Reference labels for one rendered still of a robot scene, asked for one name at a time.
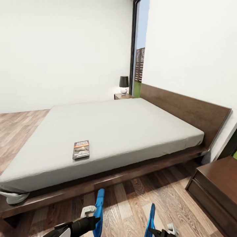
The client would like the hardback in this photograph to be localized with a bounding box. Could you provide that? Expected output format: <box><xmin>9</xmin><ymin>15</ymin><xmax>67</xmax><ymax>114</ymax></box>
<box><xmin>72</xmin><ymin>140</ymin><xmax>90</xmax><ymax>159</ymax></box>

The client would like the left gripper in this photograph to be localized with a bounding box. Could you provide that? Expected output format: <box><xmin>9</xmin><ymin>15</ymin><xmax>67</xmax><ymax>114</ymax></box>
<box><xmin>77</xmin><ymin>216</ymin><xmax>101</xmax><ymax>237</ymax></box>

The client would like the sandal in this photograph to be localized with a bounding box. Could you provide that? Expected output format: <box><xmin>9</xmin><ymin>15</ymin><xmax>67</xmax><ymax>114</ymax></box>
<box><xmin>144</xmin><ymin>203</ymin><xmax>155</xmax><ymax>237</ymax></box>
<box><xmin>93</xmin><ymin>189</ymin><xmax>105</xmax><ymax>237</ymax></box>

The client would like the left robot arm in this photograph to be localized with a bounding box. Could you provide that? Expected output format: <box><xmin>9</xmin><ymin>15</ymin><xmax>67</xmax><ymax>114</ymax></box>
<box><xmin>43</xmin><ymin>206</ymin><xmax>101</xmax><ymax>237</ymax></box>

